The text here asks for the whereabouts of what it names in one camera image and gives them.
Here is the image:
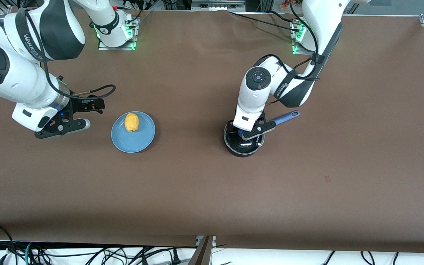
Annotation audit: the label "blue round plate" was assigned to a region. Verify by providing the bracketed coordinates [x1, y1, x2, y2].
[111, 111, 156, 153]

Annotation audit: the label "black cables across table cover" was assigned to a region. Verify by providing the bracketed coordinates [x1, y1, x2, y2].
[229, 10, 301, 32]

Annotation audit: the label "aluminium profile beam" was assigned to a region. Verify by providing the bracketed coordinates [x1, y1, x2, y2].
[188, 236, 215, 265]

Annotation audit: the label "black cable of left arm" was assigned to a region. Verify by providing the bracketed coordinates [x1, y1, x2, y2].
[254, 0, 322, 107]

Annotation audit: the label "metal base plate right arm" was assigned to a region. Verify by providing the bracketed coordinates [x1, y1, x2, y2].
[98, 15, 139, 51]

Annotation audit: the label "metal base plate left arm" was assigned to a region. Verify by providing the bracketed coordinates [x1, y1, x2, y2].
[291, 20, 319, 56]

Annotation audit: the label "white metal bracket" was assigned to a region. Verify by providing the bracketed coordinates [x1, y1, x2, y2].
[195, 236, 217, 248]

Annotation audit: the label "brown table cover sheet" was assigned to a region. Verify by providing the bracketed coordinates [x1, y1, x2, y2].
[0, 7, 424, 253]

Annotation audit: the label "glass lid with blue knob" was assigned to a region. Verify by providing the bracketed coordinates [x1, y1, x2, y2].
[224, 120, 265, 153]

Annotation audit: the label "grey metal box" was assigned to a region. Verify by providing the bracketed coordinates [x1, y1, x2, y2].
[191, 0, 246, 11]

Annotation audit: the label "black pot with blue handle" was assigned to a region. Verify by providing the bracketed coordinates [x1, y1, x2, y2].
[223, 110, 300, 158]

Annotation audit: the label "yellow potato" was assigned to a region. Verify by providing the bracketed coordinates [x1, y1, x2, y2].
[124, 113, 139, 133]

